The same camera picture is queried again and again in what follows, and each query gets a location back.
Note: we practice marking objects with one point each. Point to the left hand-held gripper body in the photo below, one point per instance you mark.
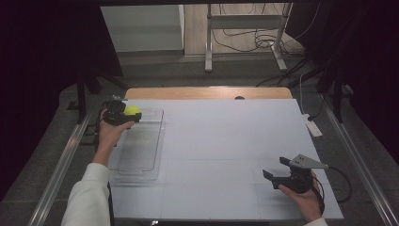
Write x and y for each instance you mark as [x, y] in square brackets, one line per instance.
[113, 113]

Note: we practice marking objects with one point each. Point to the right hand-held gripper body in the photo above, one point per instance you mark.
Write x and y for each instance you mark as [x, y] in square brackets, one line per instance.
[296, 180]

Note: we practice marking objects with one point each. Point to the yellow tennis ball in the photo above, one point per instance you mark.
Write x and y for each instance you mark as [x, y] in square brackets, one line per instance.
[132, 109]

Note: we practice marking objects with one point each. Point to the clear plastic tray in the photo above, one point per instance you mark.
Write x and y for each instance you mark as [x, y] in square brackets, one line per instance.
[142, 147]

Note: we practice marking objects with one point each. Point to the person's left hand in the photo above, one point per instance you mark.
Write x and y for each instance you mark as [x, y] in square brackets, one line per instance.
[108, 136]

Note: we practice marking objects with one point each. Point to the person's right hand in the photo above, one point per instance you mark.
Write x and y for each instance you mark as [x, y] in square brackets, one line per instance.
[306, 204]

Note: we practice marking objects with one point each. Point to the white power strip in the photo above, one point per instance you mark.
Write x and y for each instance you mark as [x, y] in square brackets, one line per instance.
[313, 127]

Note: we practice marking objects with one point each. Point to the white board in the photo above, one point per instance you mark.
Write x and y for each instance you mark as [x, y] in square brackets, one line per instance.
[219, 175]

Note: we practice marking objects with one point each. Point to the black plug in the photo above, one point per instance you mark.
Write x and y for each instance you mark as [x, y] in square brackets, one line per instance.
[310, 118]

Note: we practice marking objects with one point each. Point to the dark curtain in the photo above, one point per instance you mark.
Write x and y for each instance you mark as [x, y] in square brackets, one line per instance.
[47, 62]
[360, 47]

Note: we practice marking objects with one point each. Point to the white cabinet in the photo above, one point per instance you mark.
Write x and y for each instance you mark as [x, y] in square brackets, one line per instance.
[141, 28]

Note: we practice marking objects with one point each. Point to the black floor frame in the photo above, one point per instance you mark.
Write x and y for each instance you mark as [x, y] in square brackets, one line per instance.
[89, 134]

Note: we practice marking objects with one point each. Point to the aluminium rail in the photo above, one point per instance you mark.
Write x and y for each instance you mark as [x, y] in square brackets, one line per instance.
[357, 160]
[59, 169]

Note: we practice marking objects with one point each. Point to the grey metal desk frame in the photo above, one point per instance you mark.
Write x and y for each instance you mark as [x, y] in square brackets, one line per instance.
[244, 22]

